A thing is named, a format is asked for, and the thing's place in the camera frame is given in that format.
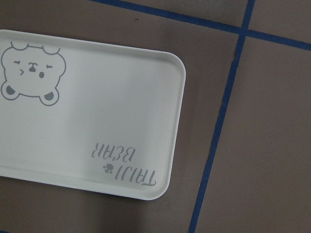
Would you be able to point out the cream bear tray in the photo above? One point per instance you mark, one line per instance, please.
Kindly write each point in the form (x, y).
(88, 115)

